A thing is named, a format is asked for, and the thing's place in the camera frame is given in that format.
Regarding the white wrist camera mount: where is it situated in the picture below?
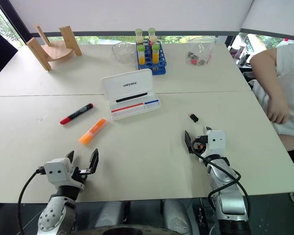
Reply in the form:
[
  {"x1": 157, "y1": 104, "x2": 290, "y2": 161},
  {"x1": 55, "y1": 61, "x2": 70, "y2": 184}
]
[
  {"x1": 43, "y1": 157, "x2": 85, "y2": 191},
  {"x1": 205, "y1": 129, "x2": 226, "y2": 158}
]

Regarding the red and black marker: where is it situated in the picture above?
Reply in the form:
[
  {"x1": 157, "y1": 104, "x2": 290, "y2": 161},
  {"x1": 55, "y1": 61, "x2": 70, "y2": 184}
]
[{"x1": 59, "y1": 103, "x2": 95, "y2": 126}]

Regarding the clear bag of small parts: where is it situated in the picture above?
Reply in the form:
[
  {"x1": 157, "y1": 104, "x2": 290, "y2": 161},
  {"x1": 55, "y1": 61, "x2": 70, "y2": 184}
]
[{"x1": 185, "y1": 42, "x2": 216, "y2": 67}]

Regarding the green-capped tube brown content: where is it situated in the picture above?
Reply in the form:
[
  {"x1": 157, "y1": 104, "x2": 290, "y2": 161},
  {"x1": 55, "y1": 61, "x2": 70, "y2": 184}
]
[{"x1": 134, "y1": 28, "x2": 145, "y2": 47}]

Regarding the bystander bare hand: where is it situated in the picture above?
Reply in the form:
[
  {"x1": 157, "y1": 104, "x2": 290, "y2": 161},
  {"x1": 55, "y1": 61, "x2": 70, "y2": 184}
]
[{"x1": 266, "y1": 96, "x2": 291, "y2": 125}]

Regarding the blue test tube rack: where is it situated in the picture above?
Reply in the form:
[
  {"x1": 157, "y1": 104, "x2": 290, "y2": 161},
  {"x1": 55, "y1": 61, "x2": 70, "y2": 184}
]
[{"x1": 136, "y1": 41, "x2": 168, "y2": 76}]

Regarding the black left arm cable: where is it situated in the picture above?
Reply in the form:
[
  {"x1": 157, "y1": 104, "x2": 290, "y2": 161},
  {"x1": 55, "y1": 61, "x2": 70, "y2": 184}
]
[{"x1": 17, "y1": 167, "x2": 48, "y2": 235}]

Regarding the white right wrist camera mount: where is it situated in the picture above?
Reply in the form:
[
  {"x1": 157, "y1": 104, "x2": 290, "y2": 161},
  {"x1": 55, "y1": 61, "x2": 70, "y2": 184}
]
[{"x1": 205, "y1": 129, "x2": 226, "y2": 158}]

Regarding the orange highlighter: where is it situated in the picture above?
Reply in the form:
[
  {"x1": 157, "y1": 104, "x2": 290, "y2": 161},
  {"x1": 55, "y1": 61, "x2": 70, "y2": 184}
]
[{"x1": 78, "y1": 117, "x2": 107, "y2": 145}]

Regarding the clear glass bowl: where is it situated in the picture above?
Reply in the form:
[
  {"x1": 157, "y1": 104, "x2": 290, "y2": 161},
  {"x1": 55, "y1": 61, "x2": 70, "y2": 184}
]
[{"x1": 111, "y1": 41, "x2": 137, "y2": 64}]

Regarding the green-capped tube orange liquid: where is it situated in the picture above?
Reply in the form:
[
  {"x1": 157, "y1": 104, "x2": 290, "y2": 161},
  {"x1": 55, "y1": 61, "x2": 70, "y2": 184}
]
[
  {"x1": 137, "y1": 44, "x2": 147, "y2": 65},
  {"x1": 151, "y1": 44, "x2": 161, "y2": 64}
]

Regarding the dark panel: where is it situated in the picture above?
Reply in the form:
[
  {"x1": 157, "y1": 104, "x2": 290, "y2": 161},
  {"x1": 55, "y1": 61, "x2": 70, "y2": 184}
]
[{"x1": 0, "y1": 25, "x2": 19, "y2": 84}]

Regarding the wooden curved stand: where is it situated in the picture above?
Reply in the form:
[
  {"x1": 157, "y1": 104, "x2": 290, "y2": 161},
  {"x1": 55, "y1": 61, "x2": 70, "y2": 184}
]
[{"x1": 26, "y1": 23, "x2": 83, "y2": 72}]

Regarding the white cup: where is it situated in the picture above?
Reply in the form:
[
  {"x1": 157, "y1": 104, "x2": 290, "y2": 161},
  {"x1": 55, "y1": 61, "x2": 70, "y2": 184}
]
[{"x1": 231, "y1": 42, "x2": 247, "y2": 59}]

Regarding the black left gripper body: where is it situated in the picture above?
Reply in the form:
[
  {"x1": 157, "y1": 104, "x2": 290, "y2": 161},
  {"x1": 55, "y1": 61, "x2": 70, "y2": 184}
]
[{"x1": 72, "y1": 166, "x2": 93, "y2": 184}]

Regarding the white open pencil case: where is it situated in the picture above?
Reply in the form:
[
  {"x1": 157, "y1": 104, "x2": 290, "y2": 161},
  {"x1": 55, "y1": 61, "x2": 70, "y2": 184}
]
[{"x1": 99, "y1": 68, "x2": 161, "y2": 121}]

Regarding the black pen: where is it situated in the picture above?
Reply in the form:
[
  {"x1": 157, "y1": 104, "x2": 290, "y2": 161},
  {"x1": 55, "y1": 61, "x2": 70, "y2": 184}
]
[{"x1": 115, "y1": 92, "x2": 148, "y2": 103}]

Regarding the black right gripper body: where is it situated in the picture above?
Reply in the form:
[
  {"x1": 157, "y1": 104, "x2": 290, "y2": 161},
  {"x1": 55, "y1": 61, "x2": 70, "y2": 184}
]
[{"x1": 191, "y1": 134, "x2": 209, "y2": 155}]

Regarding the beige-capped tube red content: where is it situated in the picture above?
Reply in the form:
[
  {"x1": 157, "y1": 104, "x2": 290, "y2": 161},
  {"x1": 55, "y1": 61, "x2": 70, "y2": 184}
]
[{"x1": 148, "y1": 35, "x2": 159, "y2": 48}]

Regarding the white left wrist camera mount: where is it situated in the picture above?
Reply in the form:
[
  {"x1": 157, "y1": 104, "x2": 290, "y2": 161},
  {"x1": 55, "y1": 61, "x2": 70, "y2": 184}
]
[{"x1": 43, "y1": 157, "x2": 85, "y2": 191}]

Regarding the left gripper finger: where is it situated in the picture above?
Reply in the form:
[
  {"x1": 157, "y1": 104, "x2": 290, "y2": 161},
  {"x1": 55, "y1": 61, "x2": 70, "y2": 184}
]
[
  {"x1": 88, "y1": 148, "x2": 99, "y2": 175},
  {"x1": 64, "y1": 150, "x2": 75, "y2": 164}
]

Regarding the white roller blind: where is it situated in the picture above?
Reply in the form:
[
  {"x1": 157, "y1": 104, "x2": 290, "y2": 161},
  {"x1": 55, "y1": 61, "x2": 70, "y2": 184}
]
[
  {"x1": 7, "y1": 0, "x2": 255, "y2": 34},
  {"x1": 239, "y1": 0, "x2": 294, "y2": 40}
]

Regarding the bystander white shirt torso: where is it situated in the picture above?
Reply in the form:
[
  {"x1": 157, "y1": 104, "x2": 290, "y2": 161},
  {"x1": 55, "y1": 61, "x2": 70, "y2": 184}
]
[{"x1": 252, "y1": 40, "x2": 294, "y2": 138}]

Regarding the grey rounded shape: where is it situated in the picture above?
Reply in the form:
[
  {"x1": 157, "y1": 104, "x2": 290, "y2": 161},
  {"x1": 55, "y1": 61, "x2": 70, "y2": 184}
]
[
  {"x1": 95, "y1": 200, "x2": 126, "y2": 229},
  {"x1": 162, "y1": 199, "x2": 194, "y2": 235}
]

